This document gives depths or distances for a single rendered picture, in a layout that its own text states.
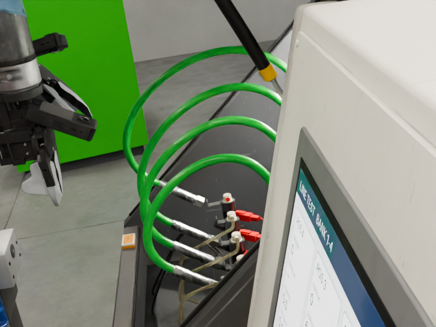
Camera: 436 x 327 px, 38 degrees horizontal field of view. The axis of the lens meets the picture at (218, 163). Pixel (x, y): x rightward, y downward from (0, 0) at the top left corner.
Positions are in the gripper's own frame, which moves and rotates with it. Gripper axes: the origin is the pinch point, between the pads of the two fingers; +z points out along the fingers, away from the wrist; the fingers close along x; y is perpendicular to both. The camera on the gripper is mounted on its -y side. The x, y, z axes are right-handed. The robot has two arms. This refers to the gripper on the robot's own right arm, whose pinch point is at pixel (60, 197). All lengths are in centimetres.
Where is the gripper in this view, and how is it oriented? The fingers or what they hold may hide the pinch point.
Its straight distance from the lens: 112.4
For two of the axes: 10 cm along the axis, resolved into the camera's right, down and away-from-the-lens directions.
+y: -9.9, 1.5, -0.3
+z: 1.3, 9.1, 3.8
